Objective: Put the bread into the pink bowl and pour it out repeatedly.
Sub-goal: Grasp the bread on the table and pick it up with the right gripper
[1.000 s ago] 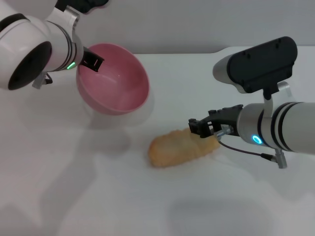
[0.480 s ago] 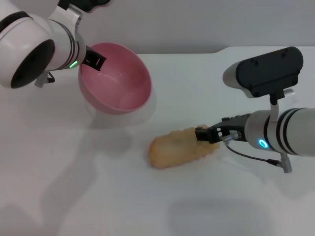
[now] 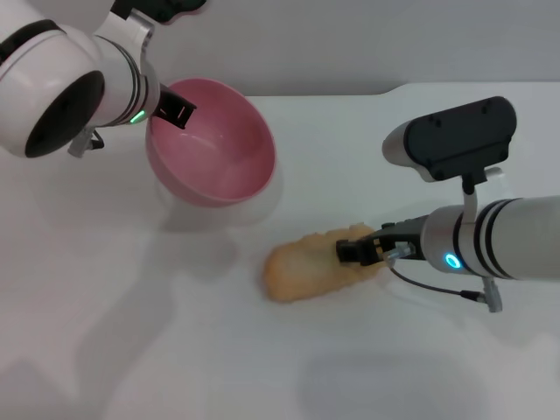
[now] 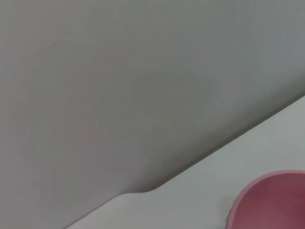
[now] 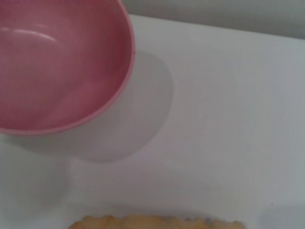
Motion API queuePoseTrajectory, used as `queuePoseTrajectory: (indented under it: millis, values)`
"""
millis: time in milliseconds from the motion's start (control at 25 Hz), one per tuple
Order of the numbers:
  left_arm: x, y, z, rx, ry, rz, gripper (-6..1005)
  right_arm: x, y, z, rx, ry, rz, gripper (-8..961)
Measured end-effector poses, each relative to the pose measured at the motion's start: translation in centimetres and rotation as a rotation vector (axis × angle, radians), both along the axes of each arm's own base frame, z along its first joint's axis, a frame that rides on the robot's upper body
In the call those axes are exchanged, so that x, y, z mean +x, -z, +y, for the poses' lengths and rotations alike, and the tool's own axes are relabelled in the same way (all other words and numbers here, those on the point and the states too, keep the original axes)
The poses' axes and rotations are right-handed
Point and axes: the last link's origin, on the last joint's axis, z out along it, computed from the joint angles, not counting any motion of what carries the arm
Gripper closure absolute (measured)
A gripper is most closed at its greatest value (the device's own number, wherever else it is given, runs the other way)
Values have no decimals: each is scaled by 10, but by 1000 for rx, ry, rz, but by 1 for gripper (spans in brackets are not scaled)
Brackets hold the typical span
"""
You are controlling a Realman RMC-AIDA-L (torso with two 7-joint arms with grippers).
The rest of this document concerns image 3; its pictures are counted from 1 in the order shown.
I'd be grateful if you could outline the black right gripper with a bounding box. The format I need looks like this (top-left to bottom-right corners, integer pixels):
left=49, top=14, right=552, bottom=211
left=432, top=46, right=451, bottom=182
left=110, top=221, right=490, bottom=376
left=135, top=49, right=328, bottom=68
left=335, top=214, right=428, bottom=266

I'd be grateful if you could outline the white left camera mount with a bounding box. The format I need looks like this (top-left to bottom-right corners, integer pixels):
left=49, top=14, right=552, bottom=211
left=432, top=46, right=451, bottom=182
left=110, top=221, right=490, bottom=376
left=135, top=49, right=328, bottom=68
left=94, top=8, right=155, bottom=52

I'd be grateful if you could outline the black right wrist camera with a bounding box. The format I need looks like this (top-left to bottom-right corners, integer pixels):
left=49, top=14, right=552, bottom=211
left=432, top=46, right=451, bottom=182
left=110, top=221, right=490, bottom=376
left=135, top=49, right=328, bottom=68
left=381, top=95, right=518, bottom=183

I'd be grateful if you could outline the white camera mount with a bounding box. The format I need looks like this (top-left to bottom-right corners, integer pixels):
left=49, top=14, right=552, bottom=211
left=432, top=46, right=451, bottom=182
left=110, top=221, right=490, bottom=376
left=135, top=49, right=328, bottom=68
left=461, top=165, right=507, bottom=224
left=94, top=8, right=155, bottom=52

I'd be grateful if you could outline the ridged golden bread loaf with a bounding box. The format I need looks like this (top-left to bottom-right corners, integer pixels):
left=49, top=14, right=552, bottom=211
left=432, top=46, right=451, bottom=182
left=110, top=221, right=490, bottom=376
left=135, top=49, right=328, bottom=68
left=261, top=221, right=390, bottom=304

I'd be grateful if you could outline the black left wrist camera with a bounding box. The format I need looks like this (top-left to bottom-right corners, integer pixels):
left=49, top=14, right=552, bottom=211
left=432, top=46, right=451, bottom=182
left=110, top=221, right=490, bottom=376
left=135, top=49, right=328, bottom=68
left=111, top=0, right=209, bottom=23

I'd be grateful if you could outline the grey left arm cable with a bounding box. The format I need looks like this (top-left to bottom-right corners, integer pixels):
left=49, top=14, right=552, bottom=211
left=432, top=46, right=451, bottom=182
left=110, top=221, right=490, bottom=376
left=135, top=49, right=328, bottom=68
left=67, top=126, right=106, bottom=158

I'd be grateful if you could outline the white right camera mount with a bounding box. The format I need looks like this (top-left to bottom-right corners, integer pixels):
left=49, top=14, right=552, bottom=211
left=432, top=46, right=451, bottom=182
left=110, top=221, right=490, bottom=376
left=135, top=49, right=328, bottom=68
left=461, top=165, right=507, bottom=224

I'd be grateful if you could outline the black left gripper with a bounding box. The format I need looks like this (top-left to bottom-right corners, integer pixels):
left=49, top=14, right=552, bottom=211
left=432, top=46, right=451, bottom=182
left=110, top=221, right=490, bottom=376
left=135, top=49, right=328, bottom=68
left=153, top=82, right=198, bottom=131

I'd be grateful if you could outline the pink plastic bowl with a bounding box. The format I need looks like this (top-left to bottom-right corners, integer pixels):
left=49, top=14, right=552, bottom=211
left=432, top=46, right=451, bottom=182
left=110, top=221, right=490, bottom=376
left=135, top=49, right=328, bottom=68
left=144, top=77, right=277, bottom=207

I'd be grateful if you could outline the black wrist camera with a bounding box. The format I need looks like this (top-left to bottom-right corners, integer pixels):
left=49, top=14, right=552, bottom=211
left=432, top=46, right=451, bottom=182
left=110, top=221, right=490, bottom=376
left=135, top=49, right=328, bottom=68
left=381, top=95, right=518, bottom=183
left=111, top=0, right=209, bottom=23

